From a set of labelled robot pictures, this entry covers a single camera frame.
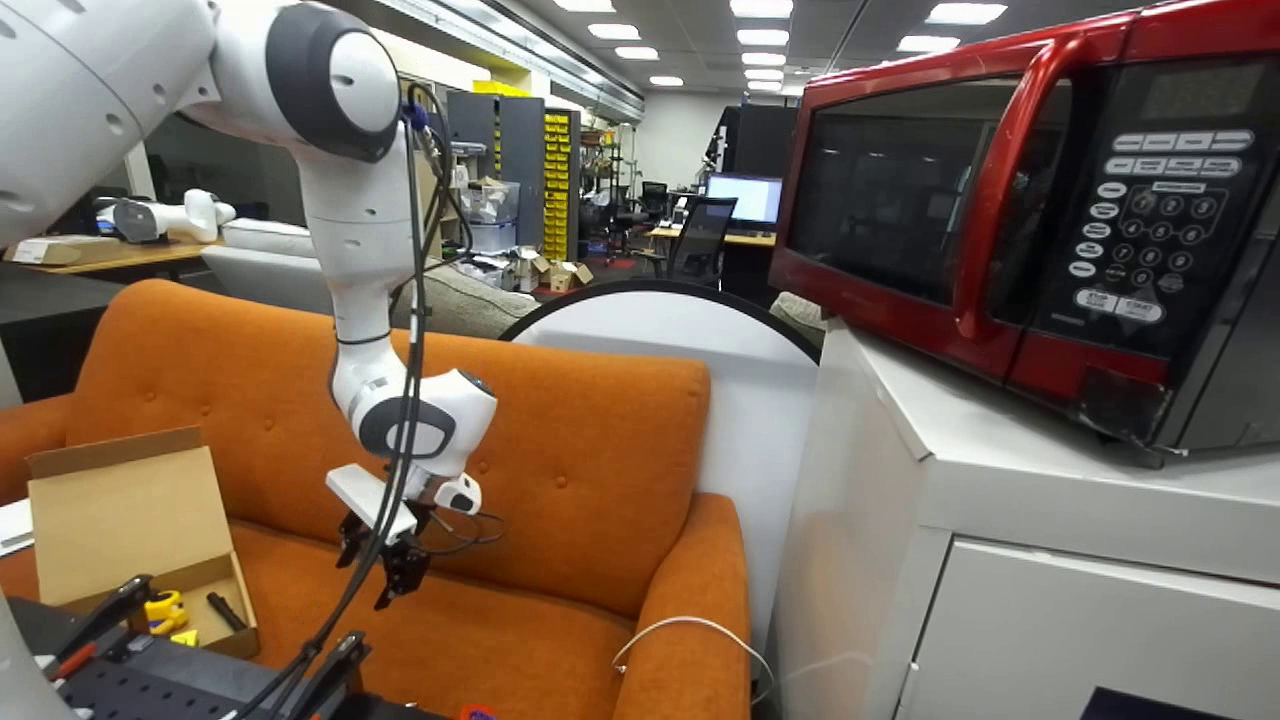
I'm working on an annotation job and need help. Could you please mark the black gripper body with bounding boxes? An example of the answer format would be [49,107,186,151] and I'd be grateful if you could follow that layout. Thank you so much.
[334,509,439,614]

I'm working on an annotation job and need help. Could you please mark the black stick tool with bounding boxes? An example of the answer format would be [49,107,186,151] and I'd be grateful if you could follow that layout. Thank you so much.
[204,586,252,639]

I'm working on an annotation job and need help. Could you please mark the orange fabric couch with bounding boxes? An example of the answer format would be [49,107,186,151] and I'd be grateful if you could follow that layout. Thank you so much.
[0,277,756,720]

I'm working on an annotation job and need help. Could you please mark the open cardboard box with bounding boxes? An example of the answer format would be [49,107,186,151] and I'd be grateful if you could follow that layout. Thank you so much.
[24,424,265,663]

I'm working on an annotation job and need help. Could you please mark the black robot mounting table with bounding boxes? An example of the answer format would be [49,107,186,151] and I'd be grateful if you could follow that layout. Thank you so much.
[38,624,446,720]

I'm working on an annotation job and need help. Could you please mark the grey fabric cushion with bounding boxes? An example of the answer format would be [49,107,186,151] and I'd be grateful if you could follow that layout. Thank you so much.
[393,259,543,344]

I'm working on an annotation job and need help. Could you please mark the yellow and black pillar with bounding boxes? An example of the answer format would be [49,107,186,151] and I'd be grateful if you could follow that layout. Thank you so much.
[535,103,583,262]

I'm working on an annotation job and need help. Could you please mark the white machine part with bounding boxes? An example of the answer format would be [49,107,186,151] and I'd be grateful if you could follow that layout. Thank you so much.
[90,182,242,246]

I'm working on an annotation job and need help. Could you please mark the black office chair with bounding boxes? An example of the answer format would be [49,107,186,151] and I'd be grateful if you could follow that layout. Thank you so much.
[668,191,742,289]

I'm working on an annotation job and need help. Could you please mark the wooden office desk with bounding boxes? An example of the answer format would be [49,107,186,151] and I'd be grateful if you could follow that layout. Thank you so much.
[643,216,780,255]

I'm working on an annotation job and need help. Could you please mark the computer monitor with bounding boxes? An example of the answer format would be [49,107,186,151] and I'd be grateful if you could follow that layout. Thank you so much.
[701,171,790,233]

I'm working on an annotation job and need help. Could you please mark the red and black microwave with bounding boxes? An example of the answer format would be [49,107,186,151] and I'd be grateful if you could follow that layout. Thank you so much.
[767,0,1280,458]

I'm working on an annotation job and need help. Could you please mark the white cabinet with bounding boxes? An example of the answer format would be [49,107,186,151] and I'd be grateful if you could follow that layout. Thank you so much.
[774,321,1280,720]

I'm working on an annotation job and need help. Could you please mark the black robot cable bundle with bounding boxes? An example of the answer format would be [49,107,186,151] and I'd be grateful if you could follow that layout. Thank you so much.
[236,80,465,720]

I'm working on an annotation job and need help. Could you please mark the white cable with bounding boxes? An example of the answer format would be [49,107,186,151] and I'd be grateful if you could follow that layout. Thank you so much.
[608,612,780,680]

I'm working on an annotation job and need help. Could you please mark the orange handled black clamp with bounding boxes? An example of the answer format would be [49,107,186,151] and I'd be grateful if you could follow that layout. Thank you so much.
[46,570,161,684]

